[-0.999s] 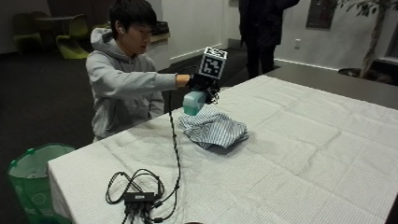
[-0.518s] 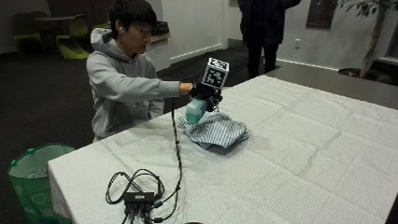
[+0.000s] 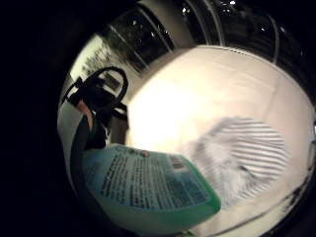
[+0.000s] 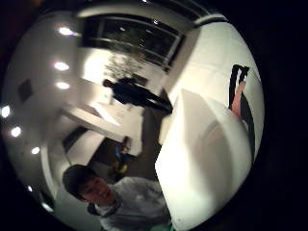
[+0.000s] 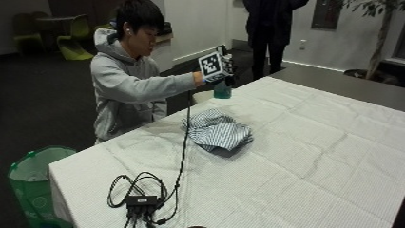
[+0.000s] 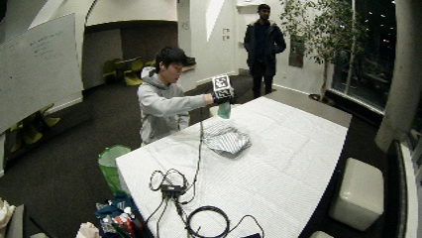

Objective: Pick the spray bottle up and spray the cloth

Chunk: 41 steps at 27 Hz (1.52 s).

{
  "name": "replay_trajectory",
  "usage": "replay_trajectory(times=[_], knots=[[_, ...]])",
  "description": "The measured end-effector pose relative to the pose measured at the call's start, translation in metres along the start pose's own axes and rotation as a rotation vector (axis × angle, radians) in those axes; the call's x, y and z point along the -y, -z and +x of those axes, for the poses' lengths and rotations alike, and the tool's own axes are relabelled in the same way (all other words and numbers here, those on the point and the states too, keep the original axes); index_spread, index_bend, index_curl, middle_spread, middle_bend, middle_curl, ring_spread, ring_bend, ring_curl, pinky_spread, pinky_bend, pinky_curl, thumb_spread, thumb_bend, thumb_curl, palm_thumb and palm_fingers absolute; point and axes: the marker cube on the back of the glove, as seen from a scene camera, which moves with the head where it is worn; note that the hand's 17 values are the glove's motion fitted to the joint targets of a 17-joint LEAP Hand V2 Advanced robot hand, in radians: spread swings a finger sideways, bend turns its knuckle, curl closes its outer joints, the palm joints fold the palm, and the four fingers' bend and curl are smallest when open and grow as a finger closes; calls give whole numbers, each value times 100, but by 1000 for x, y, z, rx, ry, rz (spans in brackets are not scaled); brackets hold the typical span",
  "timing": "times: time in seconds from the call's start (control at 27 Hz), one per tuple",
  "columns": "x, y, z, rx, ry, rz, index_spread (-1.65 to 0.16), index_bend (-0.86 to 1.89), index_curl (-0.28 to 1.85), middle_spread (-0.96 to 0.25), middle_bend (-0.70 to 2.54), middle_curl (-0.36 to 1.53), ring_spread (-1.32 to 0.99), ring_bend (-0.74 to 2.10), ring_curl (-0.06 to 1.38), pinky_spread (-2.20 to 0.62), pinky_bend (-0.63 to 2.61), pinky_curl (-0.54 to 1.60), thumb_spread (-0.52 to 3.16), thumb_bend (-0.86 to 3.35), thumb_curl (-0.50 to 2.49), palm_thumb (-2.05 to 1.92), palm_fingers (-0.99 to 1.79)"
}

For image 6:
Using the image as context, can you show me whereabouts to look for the white marker cube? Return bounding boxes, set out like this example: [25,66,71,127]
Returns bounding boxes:
[210,74,234,92]

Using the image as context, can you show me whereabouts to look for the striped folded cloth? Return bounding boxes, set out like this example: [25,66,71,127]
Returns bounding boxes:
[201,122,252,157]

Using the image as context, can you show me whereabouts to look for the coiled black cable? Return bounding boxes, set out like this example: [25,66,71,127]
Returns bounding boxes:
[185,205,231,238]

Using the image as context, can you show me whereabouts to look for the bag of colourful packets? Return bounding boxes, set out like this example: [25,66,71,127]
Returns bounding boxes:
[91,192,146,238]

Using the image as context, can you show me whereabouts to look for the white cube stool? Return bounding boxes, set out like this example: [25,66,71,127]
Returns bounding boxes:
[328,157,384,232]

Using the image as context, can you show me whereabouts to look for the black hub box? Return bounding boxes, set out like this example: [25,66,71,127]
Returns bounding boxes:
[159,183,187,196]

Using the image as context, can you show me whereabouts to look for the looped black cable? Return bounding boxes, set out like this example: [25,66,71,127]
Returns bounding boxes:
[147,168,190,192]

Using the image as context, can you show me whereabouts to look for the thin black cable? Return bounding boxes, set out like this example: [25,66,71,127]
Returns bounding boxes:
[178,119,206,206]

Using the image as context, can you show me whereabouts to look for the the person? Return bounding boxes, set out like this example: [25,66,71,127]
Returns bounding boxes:
[135,46,235,147]

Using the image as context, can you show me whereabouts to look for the yellow-green chair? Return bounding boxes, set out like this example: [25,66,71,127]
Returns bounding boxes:
[8,103,62,153]
[122,57,146,87]

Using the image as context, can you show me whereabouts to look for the whiteboard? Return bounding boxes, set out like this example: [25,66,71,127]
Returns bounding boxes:
[0,13,83,135]

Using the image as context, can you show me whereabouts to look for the green mesh bin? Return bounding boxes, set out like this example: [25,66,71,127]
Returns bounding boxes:
[95,144,133,194]

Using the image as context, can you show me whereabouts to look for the pale green bottle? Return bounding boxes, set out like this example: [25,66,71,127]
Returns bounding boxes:
[215,100,233,120]

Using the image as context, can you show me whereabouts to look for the white tablecloth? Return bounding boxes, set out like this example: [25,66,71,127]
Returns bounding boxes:
[114,95,350,238]

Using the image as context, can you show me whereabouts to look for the indoor tree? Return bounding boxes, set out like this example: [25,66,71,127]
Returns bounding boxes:
[278,0,368,102]

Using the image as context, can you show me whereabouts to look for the wall picture frame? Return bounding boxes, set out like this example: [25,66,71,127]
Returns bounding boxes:
[287,35,306,68]

